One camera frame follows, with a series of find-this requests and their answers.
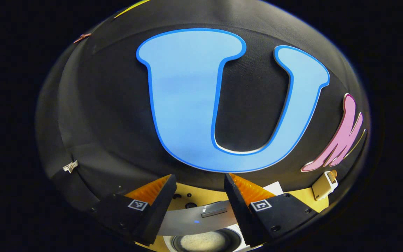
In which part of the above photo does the copper cloth clip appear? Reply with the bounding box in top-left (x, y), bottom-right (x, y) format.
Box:
top-left (73, 33), bottom-right (92, 44)

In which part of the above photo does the white rice cooker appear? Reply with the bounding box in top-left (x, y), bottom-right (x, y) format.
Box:
top-left (158, 181), bottom-right (283, 252)

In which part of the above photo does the white rice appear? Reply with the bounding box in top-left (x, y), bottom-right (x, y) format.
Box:
top-left (180, 233), bottom-right (227, 252)

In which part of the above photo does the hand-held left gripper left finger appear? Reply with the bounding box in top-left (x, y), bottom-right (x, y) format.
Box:
top-left (89, 174), bottom-right (177, 246)

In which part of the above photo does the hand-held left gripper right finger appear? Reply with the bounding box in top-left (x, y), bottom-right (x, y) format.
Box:
top-left (224, 173), bottom-right (320, 247)

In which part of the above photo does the dark inner cooking pot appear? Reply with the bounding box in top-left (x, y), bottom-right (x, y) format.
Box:
top-left (172, 227), bottom-right (243, 252)

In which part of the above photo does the white toaster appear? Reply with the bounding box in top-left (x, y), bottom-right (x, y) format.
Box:
top-left (311, 171), bottom-right (339, 201)

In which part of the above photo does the silver cloth clip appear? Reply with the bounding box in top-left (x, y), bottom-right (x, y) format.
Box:
top-left (62, 160), bottom-right (79, 174)

